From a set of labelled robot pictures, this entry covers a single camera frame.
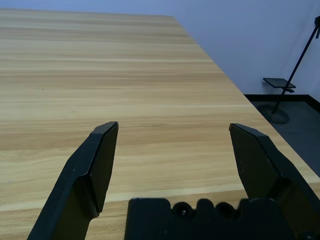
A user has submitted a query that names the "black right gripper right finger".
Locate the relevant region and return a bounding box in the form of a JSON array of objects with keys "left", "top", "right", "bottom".
[{"left": 228, "top": 122, "right": 320, "bottom": 240}]

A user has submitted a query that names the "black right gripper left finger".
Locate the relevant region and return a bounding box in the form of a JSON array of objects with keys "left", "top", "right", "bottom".
[{"left": 26, "top": 121, "right": 119, "bottom": 240}]

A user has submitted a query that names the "dark foam floor mat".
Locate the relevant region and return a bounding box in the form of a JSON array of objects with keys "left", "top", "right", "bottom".
[{"left": 243, "top": 93, "right": 320, "bottom": 178}]

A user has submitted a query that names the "black floor stand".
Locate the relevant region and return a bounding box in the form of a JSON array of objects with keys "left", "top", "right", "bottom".
[{"left": 257, "top": 16, "right": 320, "bottom": 125}]

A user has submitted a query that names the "black stand tray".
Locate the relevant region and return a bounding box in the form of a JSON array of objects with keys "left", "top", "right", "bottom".
[{"left": 262, "top": 77, "right": 297, "bottom": 94}]

